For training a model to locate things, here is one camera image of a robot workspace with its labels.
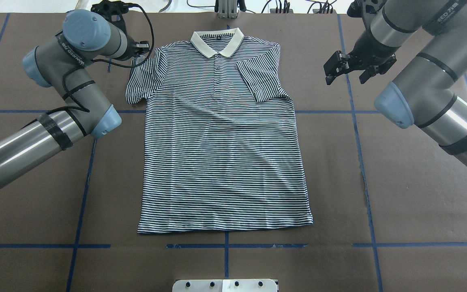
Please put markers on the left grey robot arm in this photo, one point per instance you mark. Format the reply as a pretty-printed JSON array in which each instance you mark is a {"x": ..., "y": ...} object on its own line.
[{"x": 48, "y": 54}]

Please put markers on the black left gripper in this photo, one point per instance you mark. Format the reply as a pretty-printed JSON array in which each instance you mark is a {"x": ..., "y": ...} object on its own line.
[{"x": 141, "y": 48}]

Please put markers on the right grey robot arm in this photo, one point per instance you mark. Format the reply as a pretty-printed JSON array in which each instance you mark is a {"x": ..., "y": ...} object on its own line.
[{"x": 420, "y": 95}]

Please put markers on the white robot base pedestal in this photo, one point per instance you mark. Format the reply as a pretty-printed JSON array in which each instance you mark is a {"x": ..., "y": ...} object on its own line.
[{"x": 226, "y": 285}]

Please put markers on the aluminium frame post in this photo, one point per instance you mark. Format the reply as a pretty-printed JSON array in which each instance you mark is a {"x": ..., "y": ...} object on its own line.
[{"x": 226, "y": 9}]

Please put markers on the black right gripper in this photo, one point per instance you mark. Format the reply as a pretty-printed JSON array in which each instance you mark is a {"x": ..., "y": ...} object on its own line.
[{"x": 364, "y": 47}]

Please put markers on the navy white striped polo shirt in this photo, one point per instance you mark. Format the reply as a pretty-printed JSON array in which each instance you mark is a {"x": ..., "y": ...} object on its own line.
[{"x": 221, "y": 150}]

